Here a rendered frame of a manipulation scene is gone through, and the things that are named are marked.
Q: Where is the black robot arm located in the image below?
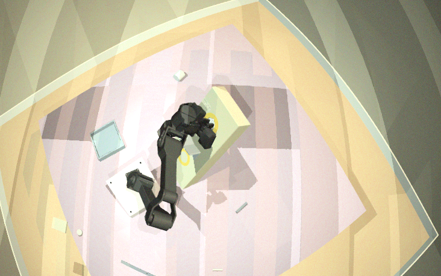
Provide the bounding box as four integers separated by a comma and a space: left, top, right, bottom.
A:
125, 102, 206, 231

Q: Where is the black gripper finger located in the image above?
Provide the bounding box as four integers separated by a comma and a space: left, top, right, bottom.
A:
199, 118, 210, 124
203, 121, 214, 129

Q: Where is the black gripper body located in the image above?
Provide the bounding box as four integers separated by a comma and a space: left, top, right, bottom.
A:
184, 124, 216, 149

